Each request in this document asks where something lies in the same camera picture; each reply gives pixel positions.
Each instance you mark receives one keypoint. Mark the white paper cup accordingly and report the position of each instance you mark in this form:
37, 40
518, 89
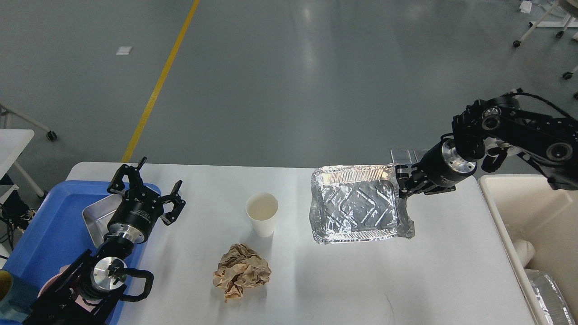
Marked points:
261, 209

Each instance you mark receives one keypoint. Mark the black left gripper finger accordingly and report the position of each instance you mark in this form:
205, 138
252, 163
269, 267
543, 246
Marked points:
128, 183
177, 202

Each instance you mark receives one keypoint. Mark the stainless steel rectangular container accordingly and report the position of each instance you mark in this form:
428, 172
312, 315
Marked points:
97, 217

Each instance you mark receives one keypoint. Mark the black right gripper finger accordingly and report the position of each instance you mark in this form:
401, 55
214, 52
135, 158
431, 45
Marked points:
409, 187
406, 169

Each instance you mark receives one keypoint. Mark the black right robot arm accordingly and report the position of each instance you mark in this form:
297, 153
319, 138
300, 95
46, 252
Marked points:
517, 123

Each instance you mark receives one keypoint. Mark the white side table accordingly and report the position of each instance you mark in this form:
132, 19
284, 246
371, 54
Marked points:
14, 141

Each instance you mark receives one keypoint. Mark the clear floor plate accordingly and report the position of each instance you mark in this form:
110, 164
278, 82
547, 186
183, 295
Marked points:
401, 156
419, 154

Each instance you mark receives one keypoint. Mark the white floor sticker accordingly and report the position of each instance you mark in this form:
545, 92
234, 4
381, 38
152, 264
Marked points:
124, 50

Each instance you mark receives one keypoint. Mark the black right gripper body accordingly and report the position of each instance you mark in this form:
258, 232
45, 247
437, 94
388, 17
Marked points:
442, 167

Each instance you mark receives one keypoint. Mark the teal yellow cup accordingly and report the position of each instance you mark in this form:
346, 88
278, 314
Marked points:
16, 297

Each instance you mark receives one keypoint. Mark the beige plastic bin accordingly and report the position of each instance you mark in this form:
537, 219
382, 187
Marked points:
525, 207

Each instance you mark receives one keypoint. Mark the left clear floor plate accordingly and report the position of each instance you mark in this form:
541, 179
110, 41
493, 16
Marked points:
401, 156

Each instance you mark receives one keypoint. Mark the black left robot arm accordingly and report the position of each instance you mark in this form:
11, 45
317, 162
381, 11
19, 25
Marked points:
89, 289

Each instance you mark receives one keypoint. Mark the right clear floor plate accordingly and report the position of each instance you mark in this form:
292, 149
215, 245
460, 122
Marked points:
419, 154

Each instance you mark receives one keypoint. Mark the foil tray in bin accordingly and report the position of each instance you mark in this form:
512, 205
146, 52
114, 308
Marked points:
552, 304

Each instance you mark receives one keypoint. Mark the aluminium foil tray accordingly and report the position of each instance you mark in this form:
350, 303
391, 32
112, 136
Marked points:
357, 203

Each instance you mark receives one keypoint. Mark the pink ribbed mug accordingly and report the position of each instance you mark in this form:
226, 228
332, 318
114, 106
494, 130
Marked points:
52, 280

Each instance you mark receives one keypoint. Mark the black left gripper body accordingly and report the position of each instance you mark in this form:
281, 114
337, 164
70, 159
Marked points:
135, 217

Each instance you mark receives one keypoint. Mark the white wheeled cart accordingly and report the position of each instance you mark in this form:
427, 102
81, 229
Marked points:
550, 43

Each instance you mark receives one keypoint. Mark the crumpled brown paper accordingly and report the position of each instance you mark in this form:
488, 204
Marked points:
239, 269

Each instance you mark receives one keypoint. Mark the white object in bin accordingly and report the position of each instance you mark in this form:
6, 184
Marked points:
524, 250

